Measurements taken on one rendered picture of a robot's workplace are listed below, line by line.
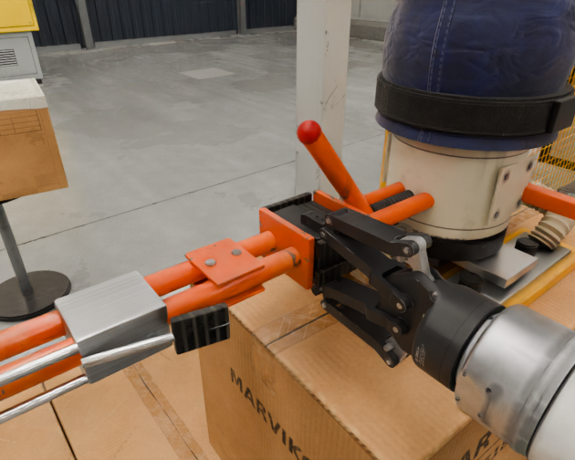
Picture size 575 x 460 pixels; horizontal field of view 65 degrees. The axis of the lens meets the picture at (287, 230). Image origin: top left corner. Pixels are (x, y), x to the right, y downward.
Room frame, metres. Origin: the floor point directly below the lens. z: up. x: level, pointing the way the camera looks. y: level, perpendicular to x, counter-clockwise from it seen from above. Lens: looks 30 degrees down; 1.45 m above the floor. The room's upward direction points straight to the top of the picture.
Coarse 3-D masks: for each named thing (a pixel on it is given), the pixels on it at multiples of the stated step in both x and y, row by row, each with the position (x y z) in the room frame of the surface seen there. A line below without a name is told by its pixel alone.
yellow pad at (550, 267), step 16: (512, 240) 0.58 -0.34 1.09; (528, 240) 0.54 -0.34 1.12; (544, 256) 0.54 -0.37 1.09; (560, 256) 0.54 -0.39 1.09; (448, 272) 0.50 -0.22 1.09; (464, 272) 0.50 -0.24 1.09; (528, 272) 0.50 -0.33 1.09; (544, 272) 0.50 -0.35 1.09; (560, 272) 0.51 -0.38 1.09; (480, 288) 0.44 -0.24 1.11; (496, 288) 0.46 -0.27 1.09; (512, 288) 0.46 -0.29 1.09; (528, 288) 0.47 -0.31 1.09; (544, 288) 0.48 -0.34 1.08; (512, 304) 0.44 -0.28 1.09; (528, 304) 0.45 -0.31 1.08
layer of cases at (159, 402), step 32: (160, 352) 0.90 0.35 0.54; (192, 352) 0.90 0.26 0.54; (96, 384) 0.79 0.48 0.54; (128, 384) 0.79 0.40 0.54; (160, 384) 0.79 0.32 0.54; (192, 384) 0.79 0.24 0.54; (32, 416) 0.69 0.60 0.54; (64, 416) 0.69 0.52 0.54; (96, 416) 0.69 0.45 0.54; (128, 416) 0.69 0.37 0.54; (160, 416) 0.69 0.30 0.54; (192, 416) 0.69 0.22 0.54; (0, 448) 0.61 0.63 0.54; (32, 448) 0.61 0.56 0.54; (64, 448) 0.61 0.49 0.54; (96, 448) 0.61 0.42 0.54; (128, 448) 0.61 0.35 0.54; (160, 448) 0.61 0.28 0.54; (192, 448) 0.61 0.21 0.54
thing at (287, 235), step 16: (320, 192) 0.46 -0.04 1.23; (272, 208) 0.43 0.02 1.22; (304, 208) 0.44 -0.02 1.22; (320, 208) 0.44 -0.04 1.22; (336, 208) 0.44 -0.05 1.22; (352, 208) 0.42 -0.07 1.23; (272, 224) 0.40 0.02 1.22; (288, 224) 0.39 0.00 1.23; (288, 240) 0.38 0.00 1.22; (304, 240) 0.36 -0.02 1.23; (320, 240) 0.36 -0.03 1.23; (304, 256) 0.36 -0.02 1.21; (320, 256) 0.36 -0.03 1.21; (336, 256) 0.38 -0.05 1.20; (288, 272) 0.38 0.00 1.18; (304, 272) 0.36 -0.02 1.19; (320, 272) 0.36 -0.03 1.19; (336, 272) 0.37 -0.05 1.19
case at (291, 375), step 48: (288, 288) 0.49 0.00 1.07; (240, 336) 0.42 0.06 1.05; (288, 336) 0.40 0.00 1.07; (336, 336) 0.40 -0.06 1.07; (240, 384) 0.43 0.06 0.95; (288, 384) 0.34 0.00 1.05; (336, 384) 0.32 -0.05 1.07; (384, 384) 0.32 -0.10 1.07; (432, 384) 0.32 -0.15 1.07; (240, 432) 0.44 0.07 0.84; (288, 432) 0.34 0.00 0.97; (336, 432) 0.28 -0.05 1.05; (384, 432) 0.27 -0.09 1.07; (432, 432) 0.27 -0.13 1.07; (480, 432) 0.30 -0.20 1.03
